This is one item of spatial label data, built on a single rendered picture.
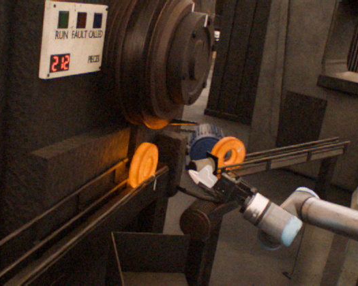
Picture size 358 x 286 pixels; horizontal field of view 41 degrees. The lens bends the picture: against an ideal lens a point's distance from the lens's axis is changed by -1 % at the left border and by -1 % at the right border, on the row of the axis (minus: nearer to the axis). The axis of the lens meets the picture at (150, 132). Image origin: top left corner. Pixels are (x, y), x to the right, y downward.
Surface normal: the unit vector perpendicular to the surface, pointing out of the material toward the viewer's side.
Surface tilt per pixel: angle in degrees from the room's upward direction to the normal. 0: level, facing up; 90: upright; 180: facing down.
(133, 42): 80
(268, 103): 90
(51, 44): 90
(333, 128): 90
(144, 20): 64
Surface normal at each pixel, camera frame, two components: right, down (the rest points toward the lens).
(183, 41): -0.32, -0.22
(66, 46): 0.90, 0.24
